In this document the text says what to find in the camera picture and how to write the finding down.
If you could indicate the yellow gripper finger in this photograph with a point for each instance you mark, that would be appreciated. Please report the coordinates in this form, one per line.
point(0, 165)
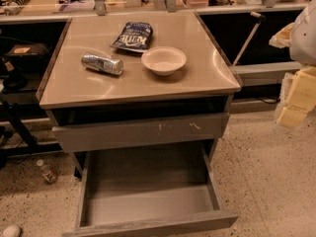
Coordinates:
point(297, 97)

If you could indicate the silver red bull can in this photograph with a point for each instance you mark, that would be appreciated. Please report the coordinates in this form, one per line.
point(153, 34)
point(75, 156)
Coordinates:
point(102, 64)

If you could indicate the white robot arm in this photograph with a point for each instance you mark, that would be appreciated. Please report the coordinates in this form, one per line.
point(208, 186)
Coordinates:
point(300, 37)

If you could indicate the grey drawer cabinet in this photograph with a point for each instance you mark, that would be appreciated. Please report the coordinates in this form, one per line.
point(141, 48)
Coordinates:
point(73, 94)

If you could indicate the open grey lower drawer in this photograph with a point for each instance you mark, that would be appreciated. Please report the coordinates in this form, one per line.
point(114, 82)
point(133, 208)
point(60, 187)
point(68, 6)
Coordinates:
point(149, 191)

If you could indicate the grey upper drawer front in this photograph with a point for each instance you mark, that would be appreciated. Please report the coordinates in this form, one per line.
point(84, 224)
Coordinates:
point(138, 132)

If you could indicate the white bowl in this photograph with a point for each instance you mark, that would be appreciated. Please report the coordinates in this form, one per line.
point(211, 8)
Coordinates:
point(163, 60)

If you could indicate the blue kettle chips bag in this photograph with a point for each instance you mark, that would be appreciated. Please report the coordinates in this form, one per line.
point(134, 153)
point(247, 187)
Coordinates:
point(135, 36)

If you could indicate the plastic bottle on floor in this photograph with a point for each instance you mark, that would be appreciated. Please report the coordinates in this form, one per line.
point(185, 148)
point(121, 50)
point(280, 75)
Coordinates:
point(47, 171)

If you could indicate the black bag on shelf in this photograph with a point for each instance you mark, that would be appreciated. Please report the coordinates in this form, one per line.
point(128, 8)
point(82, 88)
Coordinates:
point(30, 58)

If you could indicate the white object on floor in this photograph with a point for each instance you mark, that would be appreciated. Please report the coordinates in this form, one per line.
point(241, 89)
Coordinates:
point(11, 231)

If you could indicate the black stand frame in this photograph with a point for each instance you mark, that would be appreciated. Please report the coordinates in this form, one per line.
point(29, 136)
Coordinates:
point(32, 144)

